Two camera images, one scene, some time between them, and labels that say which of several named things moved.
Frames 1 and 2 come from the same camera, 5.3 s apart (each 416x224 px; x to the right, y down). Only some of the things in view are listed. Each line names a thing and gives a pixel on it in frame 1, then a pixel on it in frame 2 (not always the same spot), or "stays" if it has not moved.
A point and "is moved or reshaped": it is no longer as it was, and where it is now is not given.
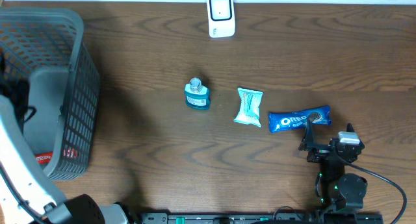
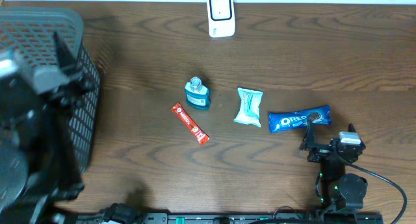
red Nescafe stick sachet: [44, 158] is moved or reshaped
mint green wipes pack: [249, 112] stays
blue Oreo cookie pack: [286, 121] stays
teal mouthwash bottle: [197, 95] stays
